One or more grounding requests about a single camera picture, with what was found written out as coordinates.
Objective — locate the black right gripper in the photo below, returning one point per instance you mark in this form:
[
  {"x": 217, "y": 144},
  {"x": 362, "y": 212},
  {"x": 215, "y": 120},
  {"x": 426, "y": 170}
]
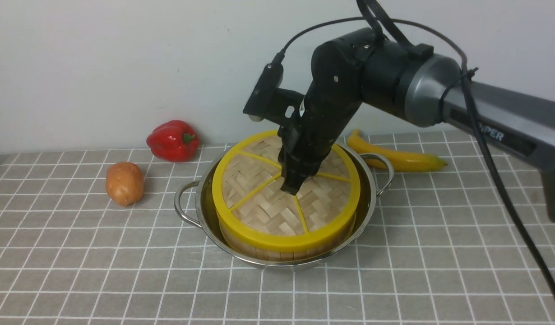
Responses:
[{"x": 331, "y": 101}]

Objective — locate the yellow bamboo steamer lid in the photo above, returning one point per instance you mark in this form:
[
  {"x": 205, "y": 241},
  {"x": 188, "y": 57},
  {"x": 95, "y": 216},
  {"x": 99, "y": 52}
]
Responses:
[{"x": 247, "y": 195}]

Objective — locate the yellow bamboo steamer basket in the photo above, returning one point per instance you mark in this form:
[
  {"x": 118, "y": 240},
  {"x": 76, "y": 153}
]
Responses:
[{"x": 287, "y": 248}]

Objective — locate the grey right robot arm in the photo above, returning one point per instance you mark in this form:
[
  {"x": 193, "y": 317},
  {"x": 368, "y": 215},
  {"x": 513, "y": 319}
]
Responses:
[{"x": 432, "y": 89}]

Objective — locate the stainless steel pot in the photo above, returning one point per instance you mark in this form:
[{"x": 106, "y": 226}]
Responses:
[{"x": 207, "y": 220}]

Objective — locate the yellow banana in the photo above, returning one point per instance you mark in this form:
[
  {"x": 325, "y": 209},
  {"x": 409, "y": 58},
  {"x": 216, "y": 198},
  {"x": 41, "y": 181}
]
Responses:
[{"x": 400, "y": 160}]

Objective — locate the red bell pepper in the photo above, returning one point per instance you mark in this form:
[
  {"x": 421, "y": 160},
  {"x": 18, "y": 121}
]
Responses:
[{"x": 175, "y": 141}]

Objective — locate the brown potato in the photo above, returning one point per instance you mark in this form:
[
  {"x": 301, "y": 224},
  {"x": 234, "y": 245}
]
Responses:
[{"x": 125, "y": 183}]

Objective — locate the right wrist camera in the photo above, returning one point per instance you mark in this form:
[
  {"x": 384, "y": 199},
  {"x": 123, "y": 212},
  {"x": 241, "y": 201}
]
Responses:
[{"x": 267, "y": 100}]

